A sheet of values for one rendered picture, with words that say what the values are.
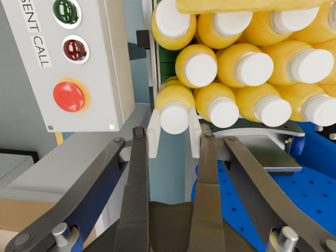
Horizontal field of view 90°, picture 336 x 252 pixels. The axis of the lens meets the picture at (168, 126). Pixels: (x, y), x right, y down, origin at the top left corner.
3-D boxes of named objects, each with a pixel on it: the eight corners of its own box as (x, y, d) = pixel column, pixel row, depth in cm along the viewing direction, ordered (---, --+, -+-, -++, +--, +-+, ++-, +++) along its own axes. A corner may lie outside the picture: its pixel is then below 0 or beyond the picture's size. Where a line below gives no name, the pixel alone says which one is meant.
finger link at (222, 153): (203, 147, 14) (240, 147, 14) (197, 123, 18) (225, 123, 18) (202, 162, 14) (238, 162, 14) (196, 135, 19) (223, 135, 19)
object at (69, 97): (62, 110, 21) (56, 113, 20) (54, 81, 20) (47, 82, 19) (90, 109, 21) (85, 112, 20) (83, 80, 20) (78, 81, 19)
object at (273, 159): (223, 144, 42) (241, 178, 30) (224, 135, 41) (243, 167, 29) (264, 143, 41) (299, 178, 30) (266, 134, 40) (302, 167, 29)
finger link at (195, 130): (193, 130, 15) (201, 130, 15) (189, 107, 22) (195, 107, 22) (192, 158, 16) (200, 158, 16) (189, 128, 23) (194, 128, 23)
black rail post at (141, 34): (145, 49, 36) (137, 48, 29) (144, 33, 35) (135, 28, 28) (155, 49, 36) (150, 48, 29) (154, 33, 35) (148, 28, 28)
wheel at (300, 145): (289, 156, 37) (300, 159, 36) (294, 138, 35) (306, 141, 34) (292, 148, 40) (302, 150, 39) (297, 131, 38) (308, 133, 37)
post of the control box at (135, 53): (155, 55, 120) (90, 64, 29) (155, 49, 119) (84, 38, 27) (161, 55, 120) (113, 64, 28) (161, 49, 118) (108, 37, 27)
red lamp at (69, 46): (69, 61, 19) (63, 62, 18) (64, 39, 18) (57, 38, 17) (88, 60, 19) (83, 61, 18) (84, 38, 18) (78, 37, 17)
